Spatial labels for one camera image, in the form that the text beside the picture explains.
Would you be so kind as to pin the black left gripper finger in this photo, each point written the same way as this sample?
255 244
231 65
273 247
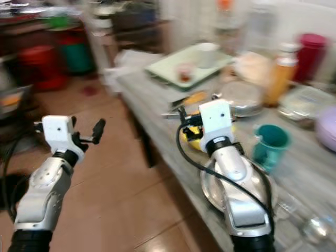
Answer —
100 130

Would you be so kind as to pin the green plastic mug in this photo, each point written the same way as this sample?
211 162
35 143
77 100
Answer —
273 139

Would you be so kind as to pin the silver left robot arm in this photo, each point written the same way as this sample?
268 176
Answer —
44 194

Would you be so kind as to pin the yellow plastic bowl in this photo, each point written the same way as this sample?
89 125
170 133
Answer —
189 142

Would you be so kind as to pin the round steel bowl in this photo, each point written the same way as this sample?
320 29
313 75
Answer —
244 97

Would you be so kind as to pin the small clear glass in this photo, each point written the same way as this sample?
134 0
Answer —
186 73

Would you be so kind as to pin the white cup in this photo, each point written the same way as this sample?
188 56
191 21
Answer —
206 55

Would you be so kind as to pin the clear plastic food bag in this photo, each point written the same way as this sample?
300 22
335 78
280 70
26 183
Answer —
252 68

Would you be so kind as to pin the pale green serving tray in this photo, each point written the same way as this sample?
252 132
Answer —
165 71

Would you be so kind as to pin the orange sauce bottle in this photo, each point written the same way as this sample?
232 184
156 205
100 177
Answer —
281 79

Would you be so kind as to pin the white plastic bag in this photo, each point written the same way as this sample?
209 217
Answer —
128 65

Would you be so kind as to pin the green plastic bucket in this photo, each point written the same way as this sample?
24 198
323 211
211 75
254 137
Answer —
76 58

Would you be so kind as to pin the red plastic stool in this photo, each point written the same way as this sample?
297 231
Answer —
42 68

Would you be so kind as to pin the clear plastic container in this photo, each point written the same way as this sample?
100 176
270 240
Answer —
304 102

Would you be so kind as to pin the round black floor object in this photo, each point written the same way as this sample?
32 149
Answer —
6 195

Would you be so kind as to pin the red plastic canister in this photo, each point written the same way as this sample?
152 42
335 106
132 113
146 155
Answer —
310 55

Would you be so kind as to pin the purple plastic bowl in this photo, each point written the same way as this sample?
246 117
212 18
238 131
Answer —
326 128

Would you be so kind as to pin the steel spoon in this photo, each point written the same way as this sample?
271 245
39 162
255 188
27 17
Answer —
317 230

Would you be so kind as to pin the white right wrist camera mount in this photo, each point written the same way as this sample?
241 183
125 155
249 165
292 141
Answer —
216 118

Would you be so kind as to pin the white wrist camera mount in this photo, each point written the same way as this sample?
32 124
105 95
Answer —
58 131
216 118

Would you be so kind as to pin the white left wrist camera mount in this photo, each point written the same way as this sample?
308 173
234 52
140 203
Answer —
58 131

